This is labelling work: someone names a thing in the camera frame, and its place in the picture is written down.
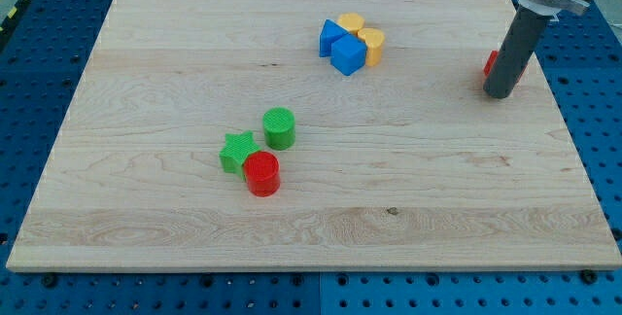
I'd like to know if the green star block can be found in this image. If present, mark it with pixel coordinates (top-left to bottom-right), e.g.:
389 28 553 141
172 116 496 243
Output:
219 130 261 181

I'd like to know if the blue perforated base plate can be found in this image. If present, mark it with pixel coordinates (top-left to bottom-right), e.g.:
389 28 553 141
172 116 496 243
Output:
1 0 621 314

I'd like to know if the red block behind tool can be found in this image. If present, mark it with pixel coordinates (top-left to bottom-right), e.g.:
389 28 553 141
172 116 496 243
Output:
483 50 529 84

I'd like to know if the yellow hexagon block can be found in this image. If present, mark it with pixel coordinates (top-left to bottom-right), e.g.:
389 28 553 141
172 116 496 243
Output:
337 13 365 36

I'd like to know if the wooden board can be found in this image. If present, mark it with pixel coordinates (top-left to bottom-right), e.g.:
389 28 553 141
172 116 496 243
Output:
7 0 621 273

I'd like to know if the yellow heart block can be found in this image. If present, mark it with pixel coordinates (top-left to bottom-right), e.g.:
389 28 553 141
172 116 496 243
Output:
358 28 386 67

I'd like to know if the blue cube block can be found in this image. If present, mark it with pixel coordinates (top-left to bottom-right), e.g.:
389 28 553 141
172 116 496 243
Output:
330 34 367 76

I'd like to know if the red cylinder block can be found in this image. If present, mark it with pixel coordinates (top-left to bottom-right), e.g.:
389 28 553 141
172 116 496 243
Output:
243 151 281 197

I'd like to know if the green cylinder block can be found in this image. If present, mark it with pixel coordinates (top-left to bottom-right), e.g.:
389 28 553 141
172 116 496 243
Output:
262 107 295 150

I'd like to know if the blue triangle block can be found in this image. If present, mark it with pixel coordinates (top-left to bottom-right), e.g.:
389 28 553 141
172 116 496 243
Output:
319 19 348 57

